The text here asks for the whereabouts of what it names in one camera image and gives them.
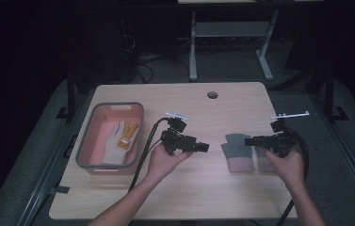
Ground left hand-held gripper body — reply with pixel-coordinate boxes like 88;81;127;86
160;110;199;156

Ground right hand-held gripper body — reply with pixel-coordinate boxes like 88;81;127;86
270;110;311;158

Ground grey and pink knit glove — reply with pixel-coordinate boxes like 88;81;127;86
220;133;255;173

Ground pink basket with grey rim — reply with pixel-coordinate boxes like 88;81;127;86
74;102;145;176

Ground person's left hand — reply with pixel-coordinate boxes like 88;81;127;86
146;142;194;186

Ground person's right hand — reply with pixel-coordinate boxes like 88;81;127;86
264;148;306;190

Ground grey table edge clip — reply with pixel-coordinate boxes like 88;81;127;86
48;185;72;196

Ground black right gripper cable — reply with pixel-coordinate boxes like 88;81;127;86
275;122;311;226

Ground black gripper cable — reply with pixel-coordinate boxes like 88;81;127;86
275;122;311;226
127;117;171;193

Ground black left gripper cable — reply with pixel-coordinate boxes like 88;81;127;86
127;117;171;193

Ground black frame post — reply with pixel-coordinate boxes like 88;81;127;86
324;70;349;122
56;70;77;121

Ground dark floor cables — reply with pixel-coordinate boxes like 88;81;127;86
131;53;164;84

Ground grey metal stand frame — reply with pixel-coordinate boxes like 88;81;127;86
188;8;275;82

